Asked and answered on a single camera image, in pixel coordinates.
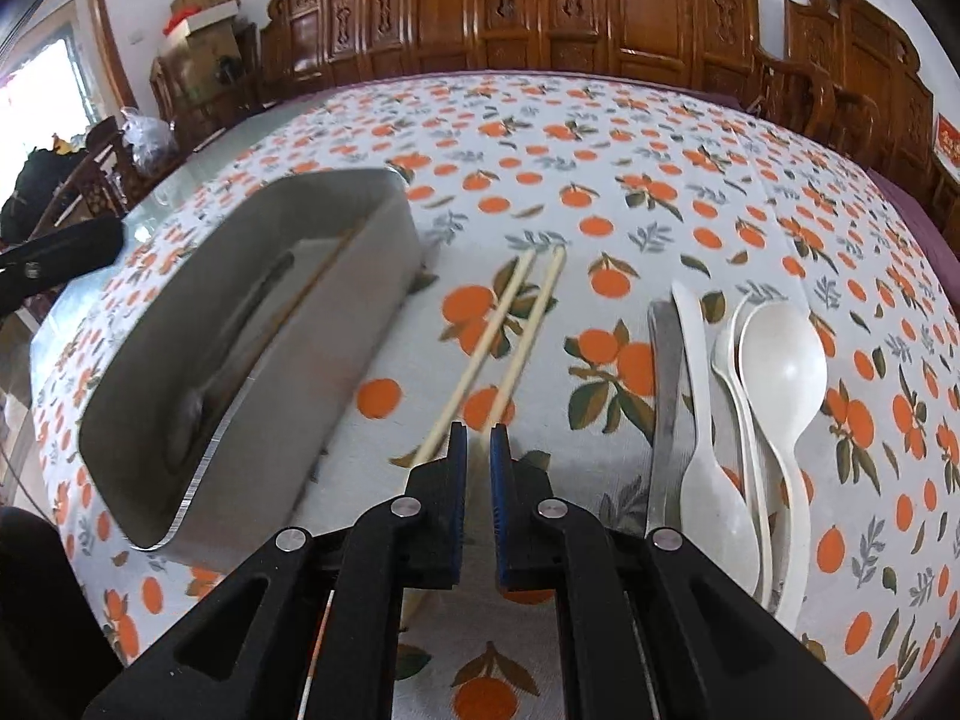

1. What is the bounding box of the white flat box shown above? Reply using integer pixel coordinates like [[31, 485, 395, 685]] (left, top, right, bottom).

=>
[[163, 4, 241, 38]]

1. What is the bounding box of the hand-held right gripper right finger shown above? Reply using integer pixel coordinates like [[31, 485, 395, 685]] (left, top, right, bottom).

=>
[[489, 424, 875, 720]]

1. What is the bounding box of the rectangular metal tray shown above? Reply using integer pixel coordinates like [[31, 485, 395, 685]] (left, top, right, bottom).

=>
[[79, 169, 425, 563]]

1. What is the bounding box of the red gift box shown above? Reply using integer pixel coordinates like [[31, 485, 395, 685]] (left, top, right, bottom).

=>
[[932, 114, 960, 166]]

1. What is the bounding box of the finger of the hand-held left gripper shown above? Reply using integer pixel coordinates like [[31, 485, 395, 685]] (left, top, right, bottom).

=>
[[0, 217, 125, 316]]

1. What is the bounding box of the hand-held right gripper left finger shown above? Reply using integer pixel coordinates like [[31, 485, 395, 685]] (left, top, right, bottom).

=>
[[82, 424, 470, 720]]

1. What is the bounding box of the orange fruit print tablecloth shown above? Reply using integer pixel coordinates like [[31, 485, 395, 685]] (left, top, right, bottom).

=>
[[30, 71, 960, 720]]

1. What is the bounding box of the pile of black clothes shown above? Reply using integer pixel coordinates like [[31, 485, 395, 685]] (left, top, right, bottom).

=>
[[0, 146, 76, 241]]

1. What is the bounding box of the dark wooden chopstick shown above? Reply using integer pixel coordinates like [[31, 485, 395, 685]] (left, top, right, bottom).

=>
[[259, 229, 365, 338]]

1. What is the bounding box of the window with wooden frame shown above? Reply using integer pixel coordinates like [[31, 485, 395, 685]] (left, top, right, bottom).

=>
[[0, 15, 106, 158]]

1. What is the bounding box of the large printed cardboard box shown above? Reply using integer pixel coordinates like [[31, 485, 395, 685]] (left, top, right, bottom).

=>
[[176, 22, 260, 106]]

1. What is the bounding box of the carved wooden sofa bench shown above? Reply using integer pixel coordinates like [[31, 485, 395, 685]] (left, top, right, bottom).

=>
[[259, 0, 837, 143]]

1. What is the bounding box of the large metal spoon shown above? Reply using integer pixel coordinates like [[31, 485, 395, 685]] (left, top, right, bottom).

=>
[[161, 255, 297, 466]]

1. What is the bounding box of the short purple seat cushion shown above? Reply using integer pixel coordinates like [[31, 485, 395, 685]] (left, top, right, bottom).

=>
[[866, 165, 960, 263]]

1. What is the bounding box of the carved wooden armchair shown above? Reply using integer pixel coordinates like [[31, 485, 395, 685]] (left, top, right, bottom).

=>
[[784, 0, 938, 173], [150, 22, 263, 143]]

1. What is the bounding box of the white plastic bag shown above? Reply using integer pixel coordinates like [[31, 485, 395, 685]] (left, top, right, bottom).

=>
[[120, 109, 181, 166]]

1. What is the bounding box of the wooden dining chair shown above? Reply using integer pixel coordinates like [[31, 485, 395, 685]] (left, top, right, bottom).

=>
[[45, 116, 158, 226]]

